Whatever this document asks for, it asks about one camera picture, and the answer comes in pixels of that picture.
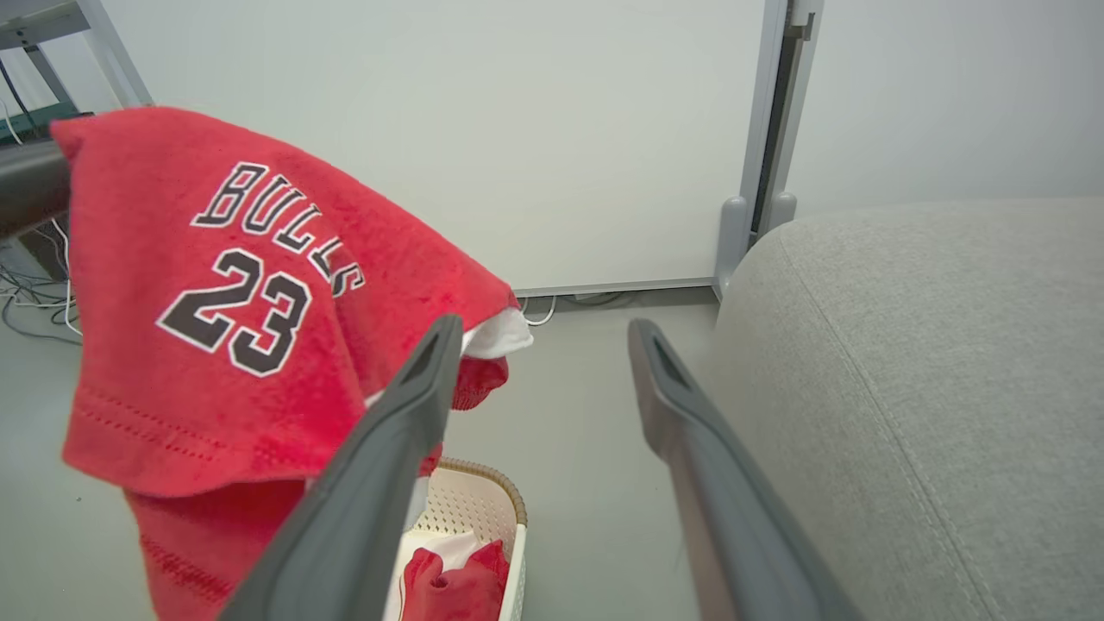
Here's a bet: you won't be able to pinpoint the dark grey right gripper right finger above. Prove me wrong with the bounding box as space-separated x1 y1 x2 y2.
628 318 863 621

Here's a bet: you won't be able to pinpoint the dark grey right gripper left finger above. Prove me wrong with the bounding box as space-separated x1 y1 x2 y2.
220 314 465 621

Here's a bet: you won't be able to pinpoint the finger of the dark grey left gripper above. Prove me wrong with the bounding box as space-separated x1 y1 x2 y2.
0 141 72 240

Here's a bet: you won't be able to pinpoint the red and white garment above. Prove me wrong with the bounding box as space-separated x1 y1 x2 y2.
384 529 511 621

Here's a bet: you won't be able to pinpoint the red Bulls 23 jersey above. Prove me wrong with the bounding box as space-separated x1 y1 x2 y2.
50 106 534 621

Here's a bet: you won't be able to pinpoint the cream perforated laundry basket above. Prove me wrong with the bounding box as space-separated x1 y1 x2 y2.
379 457 529 621

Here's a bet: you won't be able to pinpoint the grey fabric ottoman seat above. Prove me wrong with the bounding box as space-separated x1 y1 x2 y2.
703 197 1104 621

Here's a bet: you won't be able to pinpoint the tangled floor cables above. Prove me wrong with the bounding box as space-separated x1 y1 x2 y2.
0 216 84 348

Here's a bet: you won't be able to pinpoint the grey metal table frame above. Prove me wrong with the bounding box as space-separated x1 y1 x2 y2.
0 0 154 113

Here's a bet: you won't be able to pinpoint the white floor cable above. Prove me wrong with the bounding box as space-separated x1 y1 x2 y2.
516 295 558 328

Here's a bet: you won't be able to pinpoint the grey partition frame post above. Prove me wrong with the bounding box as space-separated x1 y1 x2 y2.
714 0 825 301

